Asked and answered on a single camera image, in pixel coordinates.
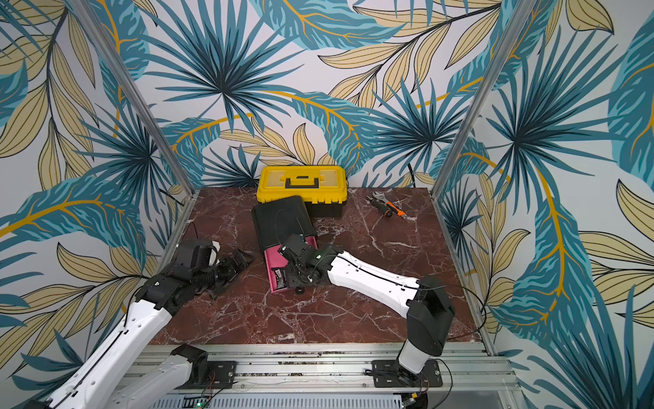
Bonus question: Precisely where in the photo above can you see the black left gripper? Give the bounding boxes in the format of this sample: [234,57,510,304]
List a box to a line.
[193,248,257,298]

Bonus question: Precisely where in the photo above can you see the black drawer cabinet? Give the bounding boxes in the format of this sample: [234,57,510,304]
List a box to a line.
[251,196,317,253]

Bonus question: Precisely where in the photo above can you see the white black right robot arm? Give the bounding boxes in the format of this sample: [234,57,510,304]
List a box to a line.
[278,234,455,381]

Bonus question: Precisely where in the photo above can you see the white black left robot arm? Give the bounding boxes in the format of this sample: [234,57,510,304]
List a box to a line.
[25,239,253,408]

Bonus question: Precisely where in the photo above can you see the yellow black toolbox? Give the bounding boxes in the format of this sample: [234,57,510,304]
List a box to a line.
[256,165,347,217]

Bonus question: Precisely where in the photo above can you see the orange black pliers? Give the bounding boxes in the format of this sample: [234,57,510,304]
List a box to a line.
[366,192,408,220]

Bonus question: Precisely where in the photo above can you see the aluminium front rail base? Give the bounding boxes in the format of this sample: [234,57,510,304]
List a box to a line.
[76,341,527,409]

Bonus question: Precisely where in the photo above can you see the aluminium left corner post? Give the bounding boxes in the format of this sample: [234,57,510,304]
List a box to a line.
[65,0,200,198]

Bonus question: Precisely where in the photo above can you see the aluminium corner post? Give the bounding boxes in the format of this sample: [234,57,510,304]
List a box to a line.
[430,0,538,199]
[65,0,200,198]

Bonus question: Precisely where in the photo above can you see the aluminium right corner post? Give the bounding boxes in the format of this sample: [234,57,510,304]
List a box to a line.
[430,0,538,199]

